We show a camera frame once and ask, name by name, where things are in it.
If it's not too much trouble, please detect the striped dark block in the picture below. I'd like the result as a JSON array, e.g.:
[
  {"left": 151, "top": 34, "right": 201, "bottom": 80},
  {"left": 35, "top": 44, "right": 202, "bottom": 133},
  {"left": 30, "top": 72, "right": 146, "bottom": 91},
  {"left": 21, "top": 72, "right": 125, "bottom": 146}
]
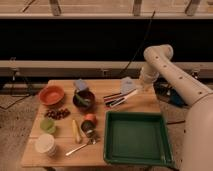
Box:
[{"left": 103, "top": 93, "right": 124, "bottom": 107}]

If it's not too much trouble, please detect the white paper cup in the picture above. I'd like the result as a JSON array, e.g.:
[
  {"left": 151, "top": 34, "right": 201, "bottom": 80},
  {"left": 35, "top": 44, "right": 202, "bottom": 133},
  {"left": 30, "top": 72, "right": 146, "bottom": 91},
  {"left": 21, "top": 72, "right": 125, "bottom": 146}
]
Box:
[{"left": 35, "top": 134, "right": 56, "bottom": 156}]

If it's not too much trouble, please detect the light blue cloth piece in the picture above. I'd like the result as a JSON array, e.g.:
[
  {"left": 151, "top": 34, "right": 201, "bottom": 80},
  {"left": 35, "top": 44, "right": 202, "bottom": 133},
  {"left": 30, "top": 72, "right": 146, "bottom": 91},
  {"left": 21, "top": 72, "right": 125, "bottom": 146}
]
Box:
[{"left": 74, "top": 79, "right": 89, "bottom": 91}]

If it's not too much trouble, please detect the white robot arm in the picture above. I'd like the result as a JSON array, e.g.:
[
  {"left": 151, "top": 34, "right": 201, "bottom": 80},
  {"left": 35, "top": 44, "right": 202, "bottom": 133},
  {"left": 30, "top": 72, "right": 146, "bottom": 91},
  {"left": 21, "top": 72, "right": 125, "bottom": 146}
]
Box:
[{"left": 139, "top": 44, "right": 213, "bottom": 171}]

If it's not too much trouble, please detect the wooden table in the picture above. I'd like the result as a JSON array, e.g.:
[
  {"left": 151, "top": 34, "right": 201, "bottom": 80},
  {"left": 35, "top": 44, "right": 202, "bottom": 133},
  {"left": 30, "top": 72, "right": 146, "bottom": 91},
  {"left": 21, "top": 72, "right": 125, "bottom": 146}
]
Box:
[{"left": 20, "top": 78, "right": 168, "bottom": 169}]

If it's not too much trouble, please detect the blue fabric pouch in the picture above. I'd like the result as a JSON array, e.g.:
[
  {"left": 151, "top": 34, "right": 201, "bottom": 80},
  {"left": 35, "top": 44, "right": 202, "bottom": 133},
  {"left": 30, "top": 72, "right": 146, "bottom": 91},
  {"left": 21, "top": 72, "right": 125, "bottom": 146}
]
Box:
[{"left": 121, "top": 77, "right": 136, "bottom": 94}]

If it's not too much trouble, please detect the green vegetable toy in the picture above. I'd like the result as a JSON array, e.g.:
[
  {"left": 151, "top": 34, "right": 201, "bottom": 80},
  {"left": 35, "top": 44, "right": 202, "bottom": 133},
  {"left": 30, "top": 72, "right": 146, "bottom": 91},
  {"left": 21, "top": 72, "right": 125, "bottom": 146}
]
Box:
[{"left": 75, "top": 94, "right": 90, "bottom": 106}]

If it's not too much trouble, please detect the pile of brown beans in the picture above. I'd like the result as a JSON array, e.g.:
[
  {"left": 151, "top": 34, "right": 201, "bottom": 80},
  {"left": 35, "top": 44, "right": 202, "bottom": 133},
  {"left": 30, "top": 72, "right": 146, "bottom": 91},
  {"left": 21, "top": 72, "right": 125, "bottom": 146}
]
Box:
[{"left": 44, "top": 108, "right": 70, "bottom": 120}]

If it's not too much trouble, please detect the black cable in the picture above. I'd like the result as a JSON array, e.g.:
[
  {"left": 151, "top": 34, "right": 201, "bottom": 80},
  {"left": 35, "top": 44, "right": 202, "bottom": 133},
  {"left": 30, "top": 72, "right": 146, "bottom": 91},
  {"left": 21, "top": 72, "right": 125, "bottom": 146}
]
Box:
[{"left": 116, "top": 9, "right": 157, "bottom": 78}]

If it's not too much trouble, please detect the crumpled foil piece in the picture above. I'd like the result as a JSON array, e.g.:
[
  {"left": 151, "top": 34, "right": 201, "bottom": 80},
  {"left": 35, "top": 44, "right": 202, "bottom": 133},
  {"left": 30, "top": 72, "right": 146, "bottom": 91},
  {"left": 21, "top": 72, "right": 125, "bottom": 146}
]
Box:
[{"left": 86, "top": 130, "right": 100, "bottom": 142}]

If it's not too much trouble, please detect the orange bowl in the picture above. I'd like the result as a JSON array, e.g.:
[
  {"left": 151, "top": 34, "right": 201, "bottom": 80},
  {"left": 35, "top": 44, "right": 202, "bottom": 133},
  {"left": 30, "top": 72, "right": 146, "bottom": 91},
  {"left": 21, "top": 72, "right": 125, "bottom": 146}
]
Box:
[{"left": 38, "top": 85, "right": 65, "bottom": 106}]

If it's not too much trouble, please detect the metal spoon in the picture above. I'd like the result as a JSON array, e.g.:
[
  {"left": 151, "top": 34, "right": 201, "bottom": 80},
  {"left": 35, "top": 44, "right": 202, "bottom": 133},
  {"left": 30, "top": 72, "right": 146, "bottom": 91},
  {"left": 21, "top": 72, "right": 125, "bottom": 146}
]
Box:
[{"left": 65, "top": 139, "right": 97, "bottom": 156}]

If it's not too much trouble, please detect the green plastic tray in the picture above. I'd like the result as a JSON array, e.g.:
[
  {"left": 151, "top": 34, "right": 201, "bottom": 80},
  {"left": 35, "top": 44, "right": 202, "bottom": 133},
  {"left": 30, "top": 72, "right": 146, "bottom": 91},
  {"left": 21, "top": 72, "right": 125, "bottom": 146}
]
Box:
[{"left": 103, "top": 111, "right": 175, "bottom": 167}]

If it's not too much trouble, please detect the blue black device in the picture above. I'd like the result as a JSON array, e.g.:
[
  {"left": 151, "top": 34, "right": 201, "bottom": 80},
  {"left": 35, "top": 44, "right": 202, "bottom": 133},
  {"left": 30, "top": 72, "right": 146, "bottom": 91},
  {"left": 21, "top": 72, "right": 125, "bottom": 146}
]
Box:
[{"left": 155, "top": 84, "right": 186, "bottom": 107}]

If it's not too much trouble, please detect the dark brown bowl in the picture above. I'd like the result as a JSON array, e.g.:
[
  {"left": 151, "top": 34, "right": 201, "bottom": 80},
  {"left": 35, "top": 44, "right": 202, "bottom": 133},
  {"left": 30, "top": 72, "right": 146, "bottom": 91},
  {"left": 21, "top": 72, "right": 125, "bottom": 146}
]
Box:
[{"left": 73, "top": 90, "right": 95, "bottom": 112}]

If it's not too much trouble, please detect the orange tipped cup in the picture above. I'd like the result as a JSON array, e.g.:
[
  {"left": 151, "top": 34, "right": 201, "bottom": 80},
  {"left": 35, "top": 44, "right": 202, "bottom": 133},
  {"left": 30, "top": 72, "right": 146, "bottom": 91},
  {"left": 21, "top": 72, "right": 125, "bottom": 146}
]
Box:
[{"left": 81, "top": 113, "right": 97, "bottom": 132}]

